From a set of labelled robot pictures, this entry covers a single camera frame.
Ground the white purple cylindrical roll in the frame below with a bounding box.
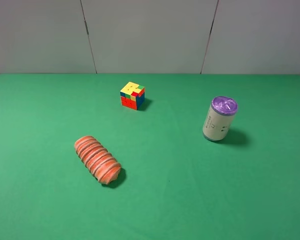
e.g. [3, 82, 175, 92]
[202, 96, 238, 142]

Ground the multicolour puzzle cube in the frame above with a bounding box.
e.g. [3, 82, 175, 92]
[120, 82, 146, 110]

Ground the orange ridged toy carrot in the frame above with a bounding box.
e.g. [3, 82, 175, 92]
[74, 135, 122, 185]

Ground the green table cloth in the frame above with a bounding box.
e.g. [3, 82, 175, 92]
[0, 73, 300, 240]

